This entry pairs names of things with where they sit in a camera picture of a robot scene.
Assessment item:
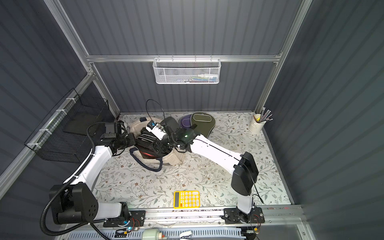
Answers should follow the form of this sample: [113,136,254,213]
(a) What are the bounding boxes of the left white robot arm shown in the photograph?
[45,121,134,225]

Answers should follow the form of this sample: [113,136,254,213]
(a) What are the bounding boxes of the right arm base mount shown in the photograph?
[221,207,265,224]

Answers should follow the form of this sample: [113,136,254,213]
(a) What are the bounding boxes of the purple round case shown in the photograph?
[179,114,192,129]

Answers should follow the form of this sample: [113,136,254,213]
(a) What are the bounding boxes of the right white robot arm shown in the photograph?
[146,117,259,215]

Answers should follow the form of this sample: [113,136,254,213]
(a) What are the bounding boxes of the floral canvas tote bag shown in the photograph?
[129,117,185,172]

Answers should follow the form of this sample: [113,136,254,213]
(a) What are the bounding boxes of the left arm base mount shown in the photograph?
[103,211,147,228]

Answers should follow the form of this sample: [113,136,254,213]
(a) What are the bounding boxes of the yellow calculator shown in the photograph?
[173,191,201,209]

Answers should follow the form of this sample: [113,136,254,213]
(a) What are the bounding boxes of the olive green paddle cover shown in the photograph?
[190,112,216,138]

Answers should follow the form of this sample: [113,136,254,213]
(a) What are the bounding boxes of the black wire side basket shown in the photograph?
[25,91,114,164]

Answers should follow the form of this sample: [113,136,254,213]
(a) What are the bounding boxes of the white pen cup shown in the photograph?
[249,114,266,134]

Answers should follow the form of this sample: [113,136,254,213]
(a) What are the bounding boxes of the white wire wall basket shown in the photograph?
[153,59,222,85]

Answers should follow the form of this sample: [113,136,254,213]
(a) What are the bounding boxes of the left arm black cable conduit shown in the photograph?
[39,121,121,240]

